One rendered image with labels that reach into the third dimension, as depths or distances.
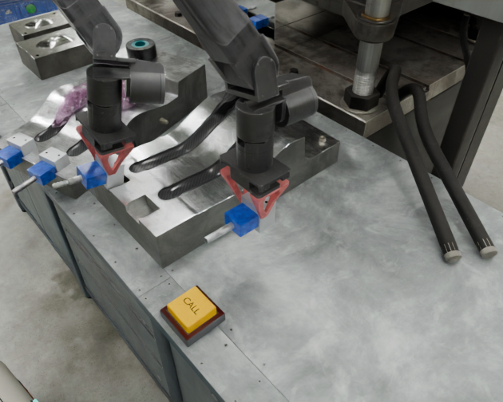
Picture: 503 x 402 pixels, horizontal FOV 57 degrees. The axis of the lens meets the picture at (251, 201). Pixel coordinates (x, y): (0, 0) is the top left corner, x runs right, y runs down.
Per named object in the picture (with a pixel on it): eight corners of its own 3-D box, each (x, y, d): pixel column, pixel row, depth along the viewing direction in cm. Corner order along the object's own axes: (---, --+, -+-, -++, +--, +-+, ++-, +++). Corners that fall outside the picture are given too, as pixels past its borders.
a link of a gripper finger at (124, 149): (114, 155, 93) (115, 116, 87) (133, 175, 90) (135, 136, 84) (82, 164, 89) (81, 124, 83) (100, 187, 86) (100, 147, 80)
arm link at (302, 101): (217, 53, 65) (253, 61, 59) (280, 34, 71) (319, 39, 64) (230, 132, 71) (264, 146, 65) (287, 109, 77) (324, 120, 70)
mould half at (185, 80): (76, 199, 102) (61, 159, 95) (-1, 161, 112) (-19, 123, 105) (207, 99, 133) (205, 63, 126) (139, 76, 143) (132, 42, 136)
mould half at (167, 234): (162, 269, 88) (152, 218, 79) (97, 199, 102) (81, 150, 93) (337, 161, 112) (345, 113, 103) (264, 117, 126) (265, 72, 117)
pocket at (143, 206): (142, 234, 87) (139, 219, 85) (128, 218, 90) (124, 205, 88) (162, 222, 90) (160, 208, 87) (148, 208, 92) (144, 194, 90)
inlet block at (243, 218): (215, 260, 75) (214, 237, 72) (197, 243, 78) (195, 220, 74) (275, 224, 82) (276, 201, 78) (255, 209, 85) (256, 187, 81)
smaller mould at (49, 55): (41, 80, 142) (34, 59, 137) (22, 63, 150) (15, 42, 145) (100, 61, 151) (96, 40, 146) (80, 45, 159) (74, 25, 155)
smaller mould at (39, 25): (29, 53, 155) (22, 35, 151) (13, 41, 162) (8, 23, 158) (76, 39, 164) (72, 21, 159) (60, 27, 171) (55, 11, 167)
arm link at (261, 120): (227, 95, 66) (251, 112, 62) (266, 81, 69) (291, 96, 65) (228, 135, 70) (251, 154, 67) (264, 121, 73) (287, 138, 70)
